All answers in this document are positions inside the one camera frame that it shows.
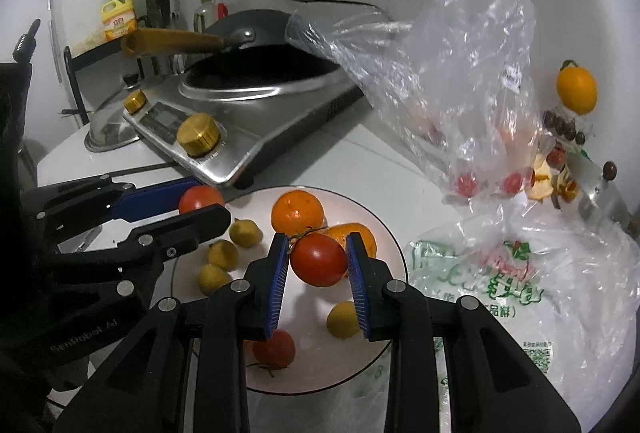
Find yellow detergent bottle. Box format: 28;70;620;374
101;0;138;42

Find small steel saucepan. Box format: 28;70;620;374
565;152;639;239

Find yellow longan fruit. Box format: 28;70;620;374
198;264;232;297
207;240;239;271
326;301;360;339
229;219;264;249

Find large orange with leaf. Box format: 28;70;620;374
555;59;598;115

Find mandarin orange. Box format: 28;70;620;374
324;221;378;259
271;189;326;237

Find black wok with wooden handle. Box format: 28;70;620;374
120;9;338;90

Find red cap sauce bottle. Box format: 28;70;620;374
216;0;240;20

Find clear plastic bag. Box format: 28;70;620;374
285;0;542;201

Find printed plastic bag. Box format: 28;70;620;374
349;202;640;433

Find black chopstick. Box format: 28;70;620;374
100;161;178;179

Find steel induction cooker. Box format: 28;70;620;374
122;61;362;187

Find dark oil bottle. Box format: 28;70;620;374
193;0;217;33

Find white round plate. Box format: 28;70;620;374
169;184;410;396

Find black wire rack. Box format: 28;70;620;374
53;14;150;128

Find red tomato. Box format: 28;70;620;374
290;234;348;288
178;185;224;214
252;329;296;369

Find orange peel scraps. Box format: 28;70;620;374
527;150;580;208

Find clear box of dates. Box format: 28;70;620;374
541;104;594;150

